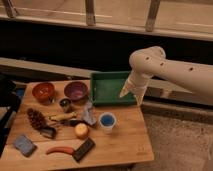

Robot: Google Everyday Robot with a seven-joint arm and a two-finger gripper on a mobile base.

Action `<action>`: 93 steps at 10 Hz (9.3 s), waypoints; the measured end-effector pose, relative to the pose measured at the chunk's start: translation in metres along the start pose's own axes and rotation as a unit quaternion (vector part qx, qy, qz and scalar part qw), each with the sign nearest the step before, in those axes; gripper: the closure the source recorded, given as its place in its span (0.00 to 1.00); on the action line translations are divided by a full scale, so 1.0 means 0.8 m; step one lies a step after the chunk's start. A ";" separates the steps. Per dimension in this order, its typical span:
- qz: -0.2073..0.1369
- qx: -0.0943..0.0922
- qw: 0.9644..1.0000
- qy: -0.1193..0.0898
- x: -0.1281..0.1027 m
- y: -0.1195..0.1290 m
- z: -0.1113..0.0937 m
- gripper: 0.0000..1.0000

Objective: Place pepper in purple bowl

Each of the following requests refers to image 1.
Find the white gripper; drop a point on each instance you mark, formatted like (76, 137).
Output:
(137, 84)

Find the red chili pepper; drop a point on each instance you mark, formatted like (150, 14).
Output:
(66, 150)

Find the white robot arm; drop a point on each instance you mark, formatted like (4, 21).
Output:
(152, 61)

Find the purple bowl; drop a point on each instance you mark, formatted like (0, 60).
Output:
(76, 90)

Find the red bowl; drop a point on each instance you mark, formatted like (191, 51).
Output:
(44, 92)

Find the green plastic tray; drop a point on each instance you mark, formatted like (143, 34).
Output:
(105, 88)

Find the blue plastic cup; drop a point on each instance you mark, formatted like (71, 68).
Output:
(107, 121)

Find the crumpled grey blue cloth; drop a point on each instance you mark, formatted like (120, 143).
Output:
(87, 114)

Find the yellow round fruit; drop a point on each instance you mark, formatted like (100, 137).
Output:
(81, 130)

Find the black rectangular block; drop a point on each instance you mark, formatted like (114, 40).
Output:
(83, 149)

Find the wooden table board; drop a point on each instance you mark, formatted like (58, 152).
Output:
(127, 143)

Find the small black metal scoop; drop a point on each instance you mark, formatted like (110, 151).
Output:
(48, 132)

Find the brown pine cone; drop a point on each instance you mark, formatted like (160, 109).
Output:
(36, 119)

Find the blue sponge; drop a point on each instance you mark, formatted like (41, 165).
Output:
(24, 145)

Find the dark handled utensil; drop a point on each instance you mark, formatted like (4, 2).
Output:
(71, 123)

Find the yellow handled tool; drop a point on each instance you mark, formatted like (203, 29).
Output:
(60, 117)

